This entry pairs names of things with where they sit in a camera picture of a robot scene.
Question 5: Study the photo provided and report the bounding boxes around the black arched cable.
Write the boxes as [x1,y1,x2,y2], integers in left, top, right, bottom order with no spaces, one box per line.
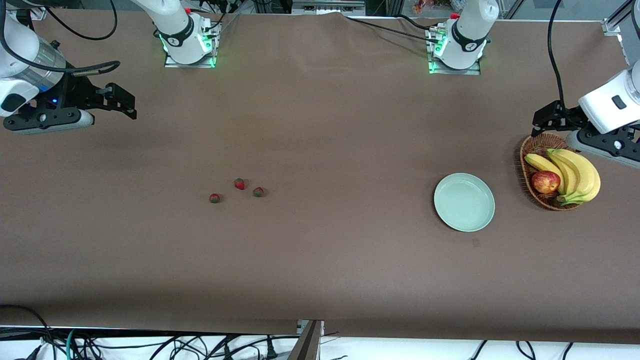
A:
[142,334,211,360]

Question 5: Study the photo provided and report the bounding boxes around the short black table cable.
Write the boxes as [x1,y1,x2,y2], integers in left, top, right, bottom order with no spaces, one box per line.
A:
[397,14,435,32]

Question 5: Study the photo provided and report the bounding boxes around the orange toy figures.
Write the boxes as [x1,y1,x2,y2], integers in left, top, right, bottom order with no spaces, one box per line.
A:
[412,0,453,13]

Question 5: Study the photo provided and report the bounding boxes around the pale green round plate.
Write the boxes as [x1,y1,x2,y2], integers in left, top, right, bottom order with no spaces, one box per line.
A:
[433,173,496,233]

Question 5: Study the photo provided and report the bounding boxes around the brown metal profile bar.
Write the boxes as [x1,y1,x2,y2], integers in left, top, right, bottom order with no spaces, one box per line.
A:
[287,320,323,360]

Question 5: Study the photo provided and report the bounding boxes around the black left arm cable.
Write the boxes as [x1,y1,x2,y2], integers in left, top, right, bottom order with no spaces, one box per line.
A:
[547,0,568,111]

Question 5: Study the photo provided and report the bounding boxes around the yellow banana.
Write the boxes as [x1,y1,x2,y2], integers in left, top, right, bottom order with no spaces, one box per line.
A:
[556,150,601,206]
[546,148,582,197]
[524,153,566,196]

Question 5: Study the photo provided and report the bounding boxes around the brown wicker basket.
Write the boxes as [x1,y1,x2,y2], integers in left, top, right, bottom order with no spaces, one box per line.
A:
[520,132,588,212]

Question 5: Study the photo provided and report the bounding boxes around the red apple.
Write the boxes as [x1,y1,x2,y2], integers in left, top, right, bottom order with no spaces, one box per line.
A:
[531,170,561,195]

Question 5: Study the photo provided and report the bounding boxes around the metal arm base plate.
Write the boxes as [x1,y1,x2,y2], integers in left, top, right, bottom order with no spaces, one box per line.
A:
[427,27,482,76]
[164,22,218,69]

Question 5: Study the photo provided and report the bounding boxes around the black looped cable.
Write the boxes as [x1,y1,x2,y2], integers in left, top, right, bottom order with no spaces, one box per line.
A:
[0,304,58,360]

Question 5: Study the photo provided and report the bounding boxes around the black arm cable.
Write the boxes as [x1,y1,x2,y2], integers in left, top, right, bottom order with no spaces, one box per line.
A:
[0,0,121,76]
[547,0,568,111]

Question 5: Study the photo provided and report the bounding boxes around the grey metal rail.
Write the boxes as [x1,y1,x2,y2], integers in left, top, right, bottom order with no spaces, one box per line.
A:
[291,0,367,16]

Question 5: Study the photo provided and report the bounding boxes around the silver metal bracket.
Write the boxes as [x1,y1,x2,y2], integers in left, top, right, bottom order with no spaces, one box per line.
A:
[296,320,326,337]

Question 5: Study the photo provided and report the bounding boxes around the long black table cable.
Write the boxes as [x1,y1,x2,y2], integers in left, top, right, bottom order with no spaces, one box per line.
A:
[342,15,443,45]

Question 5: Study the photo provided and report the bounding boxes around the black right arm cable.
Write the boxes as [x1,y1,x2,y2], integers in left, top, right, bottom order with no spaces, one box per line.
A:
[0,0,121,76]

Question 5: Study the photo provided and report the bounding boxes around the brown table cover sheet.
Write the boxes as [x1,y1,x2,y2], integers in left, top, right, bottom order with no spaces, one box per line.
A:
[0,7,640,346]

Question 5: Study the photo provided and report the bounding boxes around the aluminium frame profile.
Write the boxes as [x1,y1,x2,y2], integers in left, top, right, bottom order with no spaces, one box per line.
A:
[601,0,640,68]

